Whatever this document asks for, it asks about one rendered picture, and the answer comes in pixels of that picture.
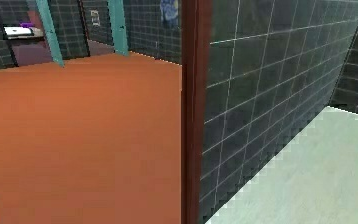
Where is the dark red room door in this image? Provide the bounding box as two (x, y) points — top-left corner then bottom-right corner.
(180, 0), (214, 224)

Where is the white laptop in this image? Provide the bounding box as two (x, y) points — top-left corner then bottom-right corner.
(4, 26), (35, 38)

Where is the blue framed wall picture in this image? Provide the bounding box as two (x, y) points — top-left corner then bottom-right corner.
(160, 0), (180, 29)

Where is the small pale framed wall picture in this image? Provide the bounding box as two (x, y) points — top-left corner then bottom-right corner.
(90, 10), (101, 27)

